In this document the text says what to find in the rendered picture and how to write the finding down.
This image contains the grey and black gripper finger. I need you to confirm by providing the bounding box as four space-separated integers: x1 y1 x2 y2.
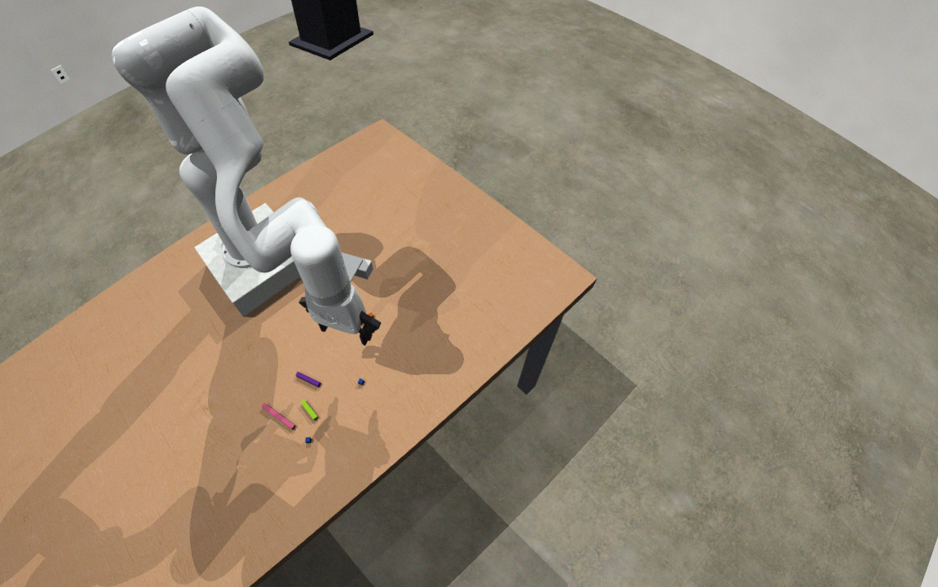
299 297 328 332
359 311 381 346

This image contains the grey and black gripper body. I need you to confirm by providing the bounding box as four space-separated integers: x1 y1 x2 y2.
305 285 366 334

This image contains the pink rod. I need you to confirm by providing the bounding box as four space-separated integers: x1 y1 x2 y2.
261 404 295 430

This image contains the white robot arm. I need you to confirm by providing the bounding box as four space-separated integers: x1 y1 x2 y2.
112 7 373 307

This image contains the purple rod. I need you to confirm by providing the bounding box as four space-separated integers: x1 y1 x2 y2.
295 372 321 387

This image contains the lime green rod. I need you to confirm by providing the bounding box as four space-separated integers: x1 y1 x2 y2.
301 400 318 421

